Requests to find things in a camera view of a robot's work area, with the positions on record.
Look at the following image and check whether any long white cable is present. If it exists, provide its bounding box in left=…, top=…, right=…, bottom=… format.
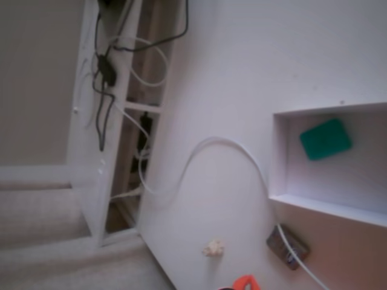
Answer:
left=111, top=101, right=329, bottom=290

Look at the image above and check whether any thin black cable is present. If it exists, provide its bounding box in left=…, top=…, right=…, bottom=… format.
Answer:
left=113, top=0, right=190, bottom=52

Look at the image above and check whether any green rounded cube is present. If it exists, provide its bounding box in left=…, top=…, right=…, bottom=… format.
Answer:
left=299, top=118, right=354, bottom=161

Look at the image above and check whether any looped white cable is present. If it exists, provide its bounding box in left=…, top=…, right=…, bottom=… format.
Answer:
left=113, top=36, right=169, bottom=88

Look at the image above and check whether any white cardboard box bin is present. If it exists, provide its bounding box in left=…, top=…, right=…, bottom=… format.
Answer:
left=268, top=102, right=387, bottom=229

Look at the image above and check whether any small beige figurine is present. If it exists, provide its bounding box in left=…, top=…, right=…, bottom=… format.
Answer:
left=202, top=239, right=225, bottom=258

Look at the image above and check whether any small grey flat device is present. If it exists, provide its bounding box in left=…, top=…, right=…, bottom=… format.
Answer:
left=265, top=223, right=310, bottom=271

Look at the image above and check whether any white furniture frame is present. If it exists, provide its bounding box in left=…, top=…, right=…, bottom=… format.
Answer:
left=65, top=0, right=175, bottom=247

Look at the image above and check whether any black plug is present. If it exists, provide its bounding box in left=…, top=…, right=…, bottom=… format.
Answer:
left=137, top=111, right=154, bottom=153

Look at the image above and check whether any black cable with inline box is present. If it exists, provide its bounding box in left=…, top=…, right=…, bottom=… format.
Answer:
left=92, top=0, right=135, bottom=152

